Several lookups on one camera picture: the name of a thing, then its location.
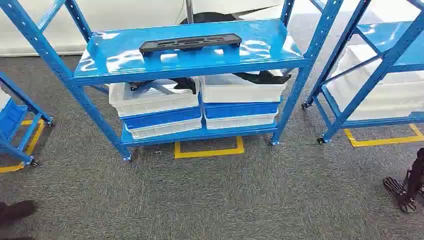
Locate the black plastic panel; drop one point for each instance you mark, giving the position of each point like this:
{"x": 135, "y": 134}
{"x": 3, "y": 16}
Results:
{"x": 188, "y": 42}

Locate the yellow floor tape square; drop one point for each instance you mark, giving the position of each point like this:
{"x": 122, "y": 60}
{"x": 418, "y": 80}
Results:
{"x": 208, "y": 153}

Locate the black plastic part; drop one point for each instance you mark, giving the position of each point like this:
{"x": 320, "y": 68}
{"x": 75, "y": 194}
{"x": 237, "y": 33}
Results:
{"x": 265, "y": 78}
{"x": 185, "y": 84}

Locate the steel stanchion pole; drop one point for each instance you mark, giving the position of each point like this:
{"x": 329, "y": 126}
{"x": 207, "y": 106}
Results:
{"x": 189, "y": 11}

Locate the blue metal shelving rack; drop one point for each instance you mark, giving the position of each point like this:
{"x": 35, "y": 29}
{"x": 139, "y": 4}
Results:
{"x": 116, "y": 56}
{"x": 20, "y": 95}
{"x": 387, "y": 39}

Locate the white car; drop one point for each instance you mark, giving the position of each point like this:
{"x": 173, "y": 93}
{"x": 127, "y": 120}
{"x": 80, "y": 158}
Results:
{"x": 116, "y": 16}

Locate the black foot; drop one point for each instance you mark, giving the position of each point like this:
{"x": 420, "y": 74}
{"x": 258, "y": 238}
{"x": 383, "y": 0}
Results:
{"x": 16, "y": 212}

